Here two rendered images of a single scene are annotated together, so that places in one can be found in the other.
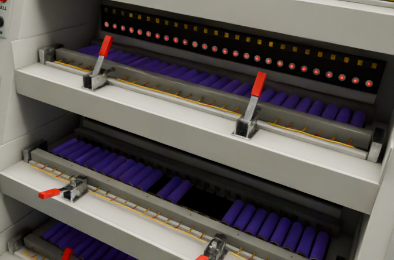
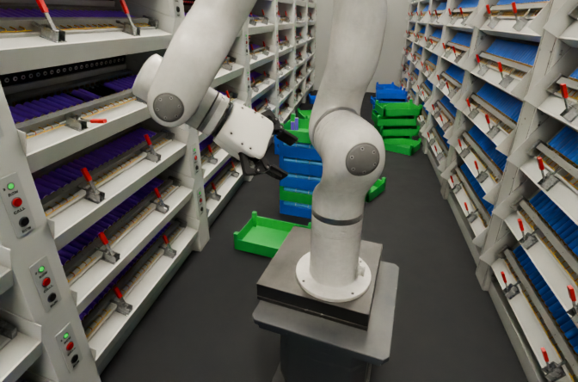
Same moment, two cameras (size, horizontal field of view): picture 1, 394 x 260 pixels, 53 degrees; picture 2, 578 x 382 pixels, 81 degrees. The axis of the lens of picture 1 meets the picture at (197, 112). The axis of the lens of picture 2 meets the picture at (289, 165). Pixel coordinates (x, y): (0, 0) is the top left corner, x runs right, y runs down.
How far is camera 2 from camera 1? 1.07 m
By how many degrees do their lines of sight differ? 97
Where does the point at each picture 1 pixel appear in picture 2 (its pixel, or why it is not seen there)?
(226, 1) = not seen: outside the picture
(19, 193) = (47, 158)
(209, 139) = (130, 42)
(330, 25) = not seen: outside the picture
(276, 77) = (76, 2)
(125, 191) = (91, 104)
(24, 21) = not seen: outside the picture
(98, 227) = (107, 128)
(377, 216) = not seen: hidden behind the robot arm
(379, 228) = not seen: hidden behind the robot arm
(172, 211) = (115, 96)
